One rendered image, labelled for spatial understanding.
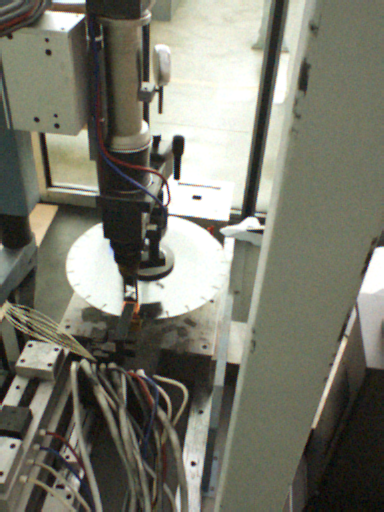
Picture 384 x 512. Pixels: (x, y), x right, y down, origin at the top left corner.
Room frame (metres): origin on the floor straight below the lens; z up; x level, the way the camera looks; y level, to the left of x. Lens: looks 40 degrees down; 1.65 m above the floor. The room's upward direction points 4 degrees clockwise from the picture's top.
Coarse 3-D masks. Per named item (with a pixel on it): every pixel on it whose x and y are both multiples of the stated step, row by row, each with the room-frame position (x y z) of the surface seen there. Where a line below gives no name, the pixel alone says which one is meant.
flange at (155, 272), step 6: (162, 246) 0.87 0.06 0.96; (168, 246) 0.87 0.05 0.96; (168, 252) 0.85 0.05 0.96; (168, 258) 0.83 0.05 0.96; (174, 258) 0.83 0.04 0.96; (168, 264) 0.81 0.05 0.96; (144, 270) 0.79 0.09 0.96; (150, 270) 0.79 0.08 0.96; (156, 270) 0.79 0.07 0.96; (162, 270) 0.79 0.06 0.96; (168, 270) 0.80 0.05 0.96; (144, 276) 0.77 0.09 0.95; (150, 276) 0.77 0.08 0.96; (156, 276) 0.78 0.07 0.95
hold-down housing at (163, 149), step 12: (156, 132) 0.76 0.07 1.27; (156, 144) 0.75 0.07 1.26; (168, 144) 0.76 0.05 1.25; (156, 156) 0.73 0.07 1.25; (168, 156) 0.75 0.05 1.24; (168, 168) 0.75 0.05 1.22; (168, 180) 0.75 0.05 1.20; (156, 216) 0.74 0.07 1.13; (168, 216) 0.77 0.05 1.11; (156, 240) 0.73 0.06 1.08
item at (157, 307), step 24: (96, 240) 0.88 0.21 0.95; (168, 240) 0.90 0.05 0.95; (192, 240) 0.91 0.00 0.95; (72, 264) 0.80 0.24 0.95; (96, 264) 0.80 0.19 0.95; (192, 264) 0.83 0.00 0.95; (216, 264) 0.83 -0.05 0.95; (96, 288) 0.73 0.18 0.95; (120, 288) 0.74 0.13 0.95; (144, 288) 0.74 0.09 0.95; (168, 288) 0.75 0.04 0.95; (192, 288) 0.75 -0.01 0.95; (216, 288) 0.76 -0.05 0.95; (120, 312) 0.68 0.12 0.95; (144, 312) 0.68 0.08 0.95
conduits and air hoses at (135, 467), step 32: (32, 320) 0.65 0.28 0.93; (96, 384) 0.53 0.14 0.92; (128, 416) 0.50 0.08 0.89; (160, 416) 0.49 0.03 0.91; (32, 448) 0.46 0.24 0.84; (128, 448) 0.44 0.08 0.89; (160, 448) 0.45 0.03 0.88; (32, 480) 0.40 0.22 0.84; (64, 480) 0.42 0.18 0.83; (128, 480) 0.41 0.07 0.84; (160, 480) 0.41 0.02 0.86
